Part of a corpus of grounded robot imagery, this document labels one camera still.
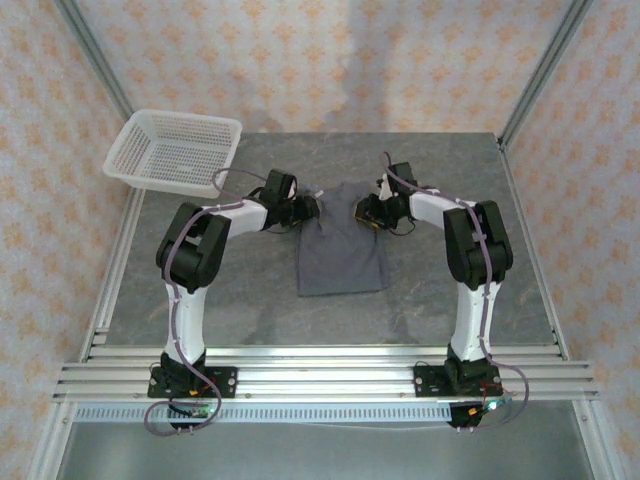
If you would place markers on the grey t-shirt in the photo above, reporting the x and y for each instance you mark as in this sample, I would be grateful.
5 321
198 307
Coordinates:
340 250

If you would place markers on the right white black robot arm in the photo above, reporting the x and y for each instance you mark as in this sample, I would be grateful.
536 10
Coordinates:
475 320

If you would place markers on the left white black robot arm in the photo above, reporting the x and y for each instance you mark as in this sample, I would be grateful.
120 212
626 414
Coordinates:
187 320

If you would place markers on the white perforated plastic basket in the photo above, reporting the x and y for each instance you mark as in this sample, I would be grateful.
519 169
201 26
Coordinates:
175 150

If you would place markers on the small green circuit board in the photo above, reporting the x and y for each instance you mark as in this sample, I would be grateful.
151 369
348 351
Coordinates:
197 411
492 405

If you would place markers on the grey metal lower panel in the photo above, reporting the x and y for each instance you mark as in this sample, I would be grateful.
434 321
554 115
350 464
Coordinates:
320 455

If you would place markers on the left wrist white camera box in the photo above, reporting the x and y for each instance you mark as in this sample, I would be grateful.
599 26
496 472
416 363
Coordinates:
292 190

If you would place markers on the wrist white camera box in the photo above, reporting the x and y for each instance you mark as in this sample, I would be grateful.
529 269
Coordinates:
292 190
385 189

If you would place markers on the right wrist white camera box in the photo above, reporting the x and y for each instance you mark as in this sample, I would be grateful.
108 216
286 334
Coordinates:
385 189

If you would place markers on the aluminium side rail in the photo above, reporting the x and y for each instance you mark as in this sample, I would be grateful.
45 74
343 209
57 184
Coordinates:
524 210
117 250

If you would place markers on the aluminium mounting rail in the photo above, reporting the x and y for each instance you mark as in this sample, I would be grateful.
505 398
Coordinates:
320 375

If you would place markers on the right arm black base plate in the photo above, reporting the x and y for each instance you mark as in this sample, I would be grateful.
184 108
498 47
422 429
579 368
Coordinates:
425 382

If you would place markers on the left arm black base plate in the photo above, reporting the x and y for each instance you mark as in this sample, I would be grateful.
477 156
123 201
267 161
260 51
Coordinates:
227 382

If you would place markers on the aluminium frame post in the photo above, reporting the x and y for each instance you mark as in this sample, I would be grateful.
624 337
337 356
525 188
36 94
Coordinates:
95 55
543 75

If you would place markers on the aluminium frame leg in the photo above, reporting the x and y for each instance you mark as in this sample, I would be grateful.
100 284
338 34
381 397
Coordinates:
52 440
597 445

